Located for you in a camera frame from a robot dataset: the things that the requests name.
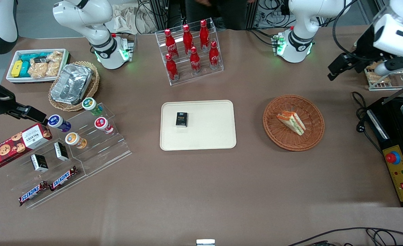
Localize small black white box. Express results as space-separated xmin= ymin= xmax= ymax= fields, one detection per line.
xmin=30 ymin=153 xmax=49 ymax=173
xmin=53 ymin=141 xmax=69 ymax=161

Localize green lid cup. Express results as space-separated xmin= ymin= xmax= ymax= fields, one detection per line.
xmin=81 ymin=97 xmax=104 ymax=116

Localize thin black cable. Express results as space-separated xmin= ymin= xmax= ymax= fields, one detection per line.
xmin=286 ymin=227 xmax=403 ymax=246

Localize clear bag of crackers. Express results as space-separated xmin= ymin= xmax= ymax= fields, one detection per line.
xmin=28 ymin=57 xmax=49 ymax=79
xmin=47 ymin=51 xmax=64 ymax=77

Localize blue lid cup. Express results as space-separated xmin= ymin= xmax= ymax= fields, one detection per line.
xmin=47 ymin=114 xmax=71 ymax=133

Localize person in dark clothes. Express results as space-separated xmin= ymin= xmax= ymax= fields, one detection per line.
xmin=184 ymin=0 xmax=257 ymax=32

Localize black base cables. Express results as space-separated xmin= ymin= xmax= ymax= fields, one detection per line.
xmin=245 ymin=29 xmax=280 ymax=47

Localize tangled background cables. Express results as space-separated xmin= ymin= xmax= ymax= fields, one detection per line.
xmin=256 ymin=0 xmax=291 ymax=28

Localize red Walkers cookie box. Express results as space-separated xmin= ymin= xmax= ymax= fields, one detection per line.
xmin=0 ymin=123 xmax=53 ymax=168

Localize teal snack box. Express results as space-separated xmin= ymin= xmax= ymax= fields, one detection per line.
xmin=19 ymin=61 xmax=31 ymax=78
xmin=19 ymin=53 xmax=49 ymax=63

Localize clear acrylic bottle rack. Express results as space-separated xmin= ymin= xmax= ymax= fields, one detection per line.
xmin=155 ymin=17 xmax=224 ymax=86

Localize clear acrylic stepped cup stand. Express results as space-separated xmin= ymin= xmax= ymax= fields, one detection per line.
xmin=51 ymin=102 xmax=133 ymax=177

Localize white plastic crate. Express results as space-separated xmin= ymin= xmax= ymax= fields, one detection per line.
xmin=5 ymin=49 xmax=70 ymax=84

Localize red lid cup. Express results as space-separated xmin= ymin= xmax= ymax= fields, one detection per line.
xmin=94 ymin=117 xmax=114 ymax=135

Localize black power cable with plug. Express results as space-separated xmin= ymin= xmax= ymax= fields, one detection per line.
xmin=351 ymin=91 xmax=384 ymax=155

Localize aluminium foil container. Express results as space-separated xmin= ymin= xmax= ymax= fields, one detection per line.
xmin=51 ymin=64 xmax=93 ymax=105

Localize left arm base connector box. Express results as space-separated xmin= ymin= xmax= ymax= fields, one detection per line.
xmin=271 ymin=33 xmax=286 ymax=56

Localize orange lid cup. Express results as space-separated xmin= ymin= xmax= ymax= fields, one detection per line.
xmin=65 ymin=132 xmax=88 ymax=149

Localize Snickers bar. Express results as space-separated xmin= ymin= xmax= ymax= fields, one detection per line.
xmin=49 ymin=166 xmax=79 ymax=191
xmin=18 ymin=181 xmax=49 ymax=207

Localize clear acrylic stepped snack stand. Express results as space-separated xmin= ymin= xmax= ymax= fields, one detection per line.
xmin=0 ymin=132 xmax=86 ymax=209

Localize brown round wicker basket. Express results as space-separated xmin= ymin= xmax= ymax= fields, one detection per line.
xmin=263 ymin=95 xmax=325 ymax=152

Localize red cola bottle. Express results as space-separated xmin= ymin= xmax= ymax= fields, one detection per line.
xmin=199 ymin=19 xmax=211 ymax=52
xmin=189 ymin=46 xmax=201 ymax=74
xmin=182 ymin=24 xmax=194 ymax=54
xmin=165 ymin=54 xmax=180 ymax=82
xmin=209 ymin=41 xmax=220 ymax=70
xmin=164 ymin=29 xmax=179 ymax=58

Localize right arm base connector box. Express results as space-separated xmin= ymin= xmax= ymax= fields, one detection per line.
xmin=119 ymin=33 xmax=137 ymax=63

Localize white wire rack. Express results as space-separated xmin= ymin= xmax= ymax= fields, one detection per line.
xmin=354 ymin=41 xmax=403 ymax=91

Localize black machine with yellow panel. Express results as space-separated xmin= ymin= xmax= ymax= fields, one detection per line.
xmin=365 ymin=96 xmax=403 ymax=208

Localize grey metal bar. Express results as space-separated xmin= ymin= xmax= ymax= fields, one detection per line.
xmin=382 ymin=78 xmax=403 ymax=105

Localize yellow snack box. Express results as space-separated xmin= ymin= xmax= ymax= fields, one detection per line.
xmin=11 ymin=60 xmax=24 ymax=78

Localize triangle sandwich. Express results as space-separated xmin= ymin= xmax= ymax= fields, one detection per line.
xmin=276 ymin=111 xmax=306 ymax=136

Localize bagged pastry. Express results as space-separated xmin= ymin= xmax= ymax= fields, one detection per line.
xmin=365 ymin=70 xmax=392 ymax=84

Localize light tan wicker basket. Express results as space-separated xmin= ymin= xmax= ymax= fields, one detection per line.
xmin=48 ymin=61 xmax=100 ymax=112

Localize crumpled beige cloth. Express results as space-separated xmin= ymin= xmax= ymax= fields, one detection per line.
xmin=112 ymin=3 xmax=158 ymax=35

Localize beige plastic tray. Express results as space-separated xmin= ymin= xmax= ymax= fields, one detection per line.
xmin=160 ymin=100 xmax=237 ymax=151

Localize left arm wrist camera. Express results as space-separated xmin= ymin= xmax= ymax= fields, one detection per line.
xmin=375 ymin=56 xmax=403 ymax=77

